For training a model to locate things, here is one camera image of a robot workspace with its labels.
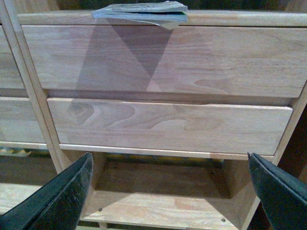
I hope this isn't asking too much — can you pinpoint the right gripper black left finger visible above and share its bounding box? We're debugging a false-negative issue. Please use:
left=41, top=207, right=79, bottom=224
left=0, top=153, right=93, bottom=230

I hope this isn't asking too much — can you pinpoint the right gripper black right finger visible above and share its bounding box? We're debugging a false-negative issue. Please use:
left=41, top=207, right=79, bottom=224
left=248, top=153, right=307, bottom=230

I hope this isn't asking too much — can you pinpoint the green covered paperback book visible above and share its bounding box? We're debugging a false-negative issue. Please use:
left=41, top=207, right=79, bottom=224
left=91, top=1, right=188, bottom=30

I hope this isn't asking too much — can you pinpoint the neighbouring wooden shelf unit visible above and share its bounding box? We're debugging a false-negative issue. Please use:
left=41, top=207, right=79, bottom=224
left=0, top=4, right=57, bottom=213

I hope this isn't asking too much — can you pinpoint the lower wooden drawer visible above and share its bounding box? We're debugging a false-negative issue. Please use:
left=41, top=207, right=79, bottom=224
left=47, top=98, right=293, bottom=155

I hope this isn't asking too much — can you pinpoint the wooden drawer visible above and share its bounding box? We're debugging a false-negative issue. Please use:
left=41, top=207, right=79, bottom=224
left=23, top=25, right=307, bottom=98
left=47, top=98, right=293, bottom=155

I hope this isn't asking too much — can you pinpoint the upper wooden drawer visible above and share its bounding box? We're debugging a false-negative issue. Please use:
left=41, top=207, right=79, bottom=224
left=23, top=25, right=307, bottom=98

